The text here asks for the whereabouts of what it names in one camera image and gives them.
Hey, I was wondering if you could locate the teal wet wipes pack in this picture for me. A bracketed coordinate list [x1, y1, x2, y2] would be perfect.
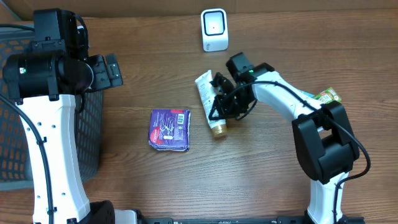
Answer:
[299, 90, 315, 98]

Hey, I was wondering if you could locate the purple red liners pack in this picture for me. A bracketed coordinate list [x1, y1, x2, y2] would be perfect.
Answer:
[148, 109, 191, 152]

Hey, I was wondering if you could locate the grey plastic mesh basket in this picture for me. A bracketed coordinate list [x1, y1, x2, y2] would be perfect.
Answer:
[1, 28, 103, 191]

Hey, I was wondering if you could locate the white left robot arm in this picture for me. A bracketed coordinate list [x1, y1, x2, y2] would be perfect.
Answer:
[2, 9, 139, 224]

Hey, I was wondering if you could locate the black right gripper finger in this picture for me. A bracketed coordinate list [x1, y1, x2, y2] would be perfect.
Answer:
[210, 72, 234, 93]
[208, 96, 225, 121]

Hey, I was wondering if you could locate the green yellow snack packet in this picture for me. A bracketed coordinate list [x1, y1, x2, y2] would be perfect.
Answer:
[313, 87, 341, 104]

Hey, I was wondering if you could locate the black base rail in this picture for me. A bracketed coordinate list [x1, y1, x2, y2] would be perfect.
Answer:
[137, 215, 313, 224]

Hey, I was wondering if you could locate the white gold cream tube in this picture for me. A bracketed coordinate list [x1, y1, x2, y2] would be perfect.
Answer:
[195, 70, 228, 138]

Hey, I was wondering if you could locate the white barcode scanner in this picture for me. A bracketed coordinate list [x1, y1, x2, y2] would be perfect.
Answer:
[200, 8, 229, 52]

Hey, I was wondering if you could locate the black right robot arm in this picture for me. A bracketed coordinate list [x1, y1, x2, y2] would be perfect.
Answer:
[208, 53, 364, 223]

